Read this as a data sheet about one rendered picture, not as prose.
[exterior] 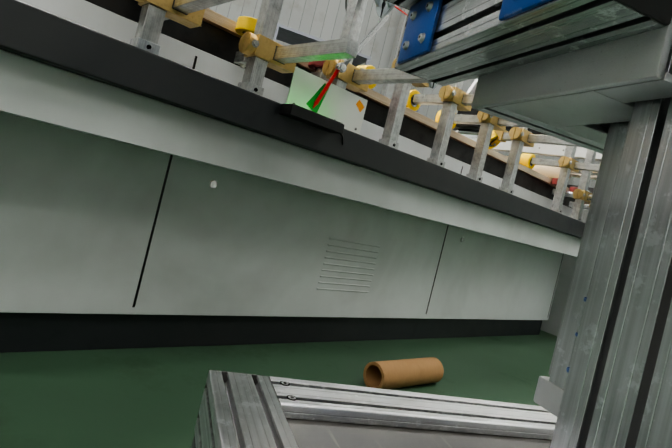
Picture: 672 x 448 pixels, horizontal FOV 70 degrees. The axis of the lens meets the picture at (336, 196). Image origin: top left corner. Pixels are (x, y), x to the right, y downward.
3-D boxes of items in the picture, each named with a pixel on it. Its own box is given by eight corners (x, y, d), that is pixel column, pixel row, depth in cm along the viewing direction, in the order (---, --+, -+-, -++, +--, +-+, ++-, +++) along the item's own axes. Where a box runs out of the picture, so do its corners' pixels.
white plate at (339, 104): (359, 135, 133) (368, 100, 133) (286, 106, 115) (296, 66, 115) (358, 135, 133) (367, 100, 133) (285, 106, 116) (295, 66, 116)
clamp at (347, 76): (367, 92, 132) (371, 74, 132) (332, 75, 123) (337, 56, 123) (353, 92, 136) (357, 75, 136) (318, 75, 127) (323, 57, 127)
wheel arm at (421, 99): (536, 107, 145) (539, 96, 145) (531, 104, 143) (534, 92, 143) (410, 104, 182) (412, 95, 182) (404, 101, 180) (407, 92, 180)
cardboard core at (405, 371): (446, 363, 156) (386, 368, 136) (440, 386, 156) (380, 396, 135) (426, 353, 162) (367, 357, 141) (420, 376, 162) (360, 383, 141)
